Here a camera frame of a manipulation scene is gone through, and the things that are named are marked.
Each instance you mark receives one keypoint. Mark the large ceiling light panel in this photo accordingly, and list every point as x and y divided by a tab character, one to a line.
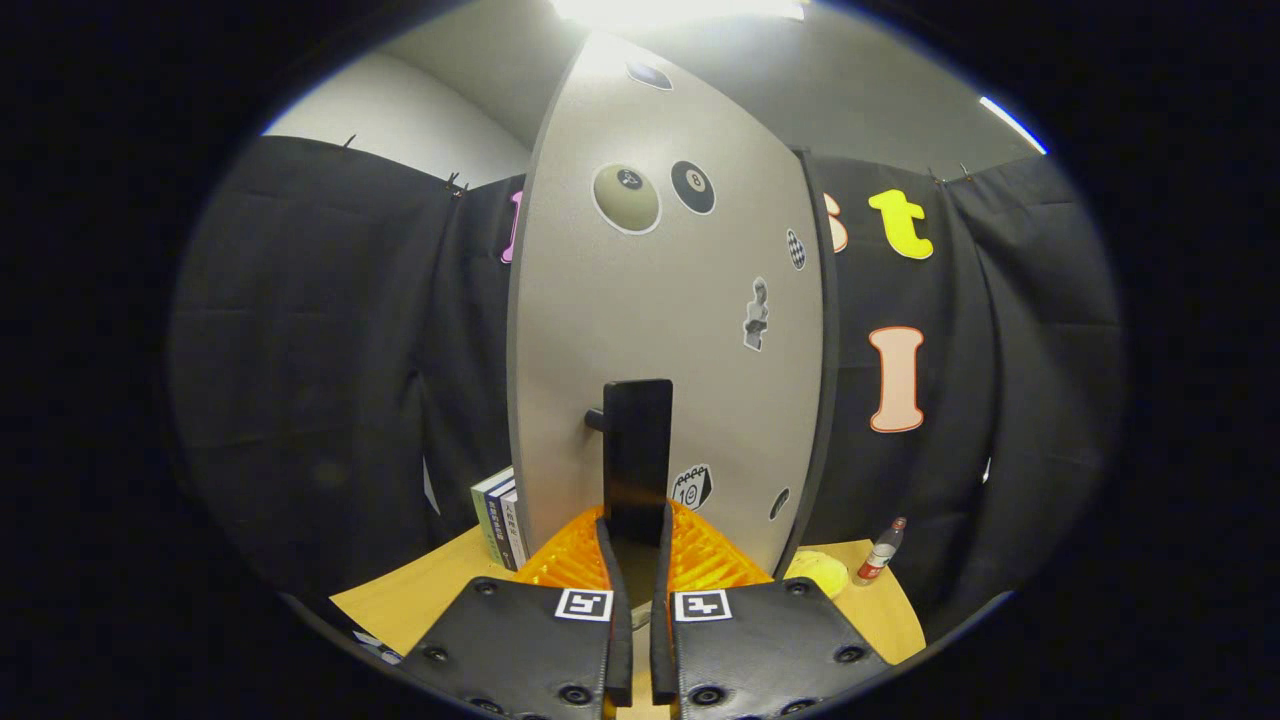
680	8

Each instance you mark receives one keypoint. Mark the narrow ceiling light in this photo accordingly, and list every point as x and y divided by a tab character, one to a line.
1012	123

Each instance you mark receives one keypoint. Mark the beige shoe cabinet door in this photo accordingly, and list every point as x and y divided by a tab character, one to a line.
620	320

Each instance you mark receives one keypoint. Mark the small red-capped bottle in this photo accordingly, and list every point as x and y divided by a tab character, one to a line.
880	555

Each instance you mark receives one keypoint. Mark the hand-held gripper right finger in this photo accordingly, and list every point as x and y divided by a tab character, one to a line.
662	650

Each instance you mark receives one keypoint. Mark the yellow bumpy bread toy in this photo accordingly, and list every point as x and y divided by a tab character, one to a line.
815	575

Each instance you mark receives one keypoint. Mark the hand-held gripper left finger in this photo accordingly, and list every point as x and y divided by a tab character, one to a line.
622	650

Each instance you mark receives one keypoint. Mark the dark blue spine book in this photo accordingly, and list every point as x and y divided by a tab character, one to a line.
500	530

